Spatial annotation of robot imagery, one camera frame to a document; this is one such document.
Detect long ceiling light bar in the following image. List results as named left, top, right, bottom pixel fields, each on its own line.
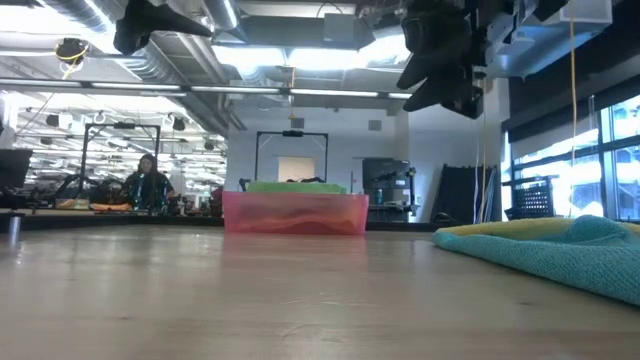
left=287, top=87, right=414, bottom=101
left=0, top=78, right=187, bottom=97

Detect black leaning panel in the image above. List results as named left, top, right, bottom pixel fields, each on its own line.
left=430, top=164, right=501, bottom=225

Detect short silver metal post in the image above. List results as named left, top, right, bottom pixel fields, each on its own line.
left=6, top=213, right=23, bottom=247

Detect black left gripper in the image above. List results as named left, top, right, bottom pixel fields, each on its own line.
left=113, top=0, right=214, bottom=57

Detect black metal gantry frame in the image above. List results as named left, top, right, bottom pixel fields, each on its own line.
left=254, top=130, right=330, bottom=183
left=79, top=122, right=162, bottom=201

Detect teal microfiber towel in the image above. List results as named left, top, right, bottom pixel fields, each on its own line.
left=431, top=214, right=640, bottom=307

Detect black round ceiling sensor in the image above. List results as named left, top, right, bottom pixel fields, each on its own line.
left=53, top=37, right=92, bottom=66

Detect pink plastic bin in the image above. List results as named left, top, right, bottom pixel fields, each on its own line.
left=221, top=190, right=371, bottom=237

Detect bright green microfiber towel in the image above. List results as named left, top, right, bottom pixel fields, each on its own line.
left=245, top=180, right=348, bottom=196

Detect yellow microfiber towel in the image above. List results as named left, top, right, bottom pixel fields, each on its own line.
left=438, top=216, right=640, bottom=239

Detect black plastic crate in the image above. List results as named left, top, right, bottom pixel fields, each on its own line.
left=510, top=182, right=556, bottom=225

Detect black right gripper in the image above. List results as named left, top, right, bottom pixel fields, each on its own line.
left=396, top=0, right=516, bottom=120

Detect person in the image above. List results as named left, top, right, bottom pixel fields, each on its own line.
left=121, top=153, right=177, bottom=212

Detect black monitor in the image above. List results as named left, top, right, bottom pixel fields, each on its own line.
left=0, top=148, right=34, bottom=190

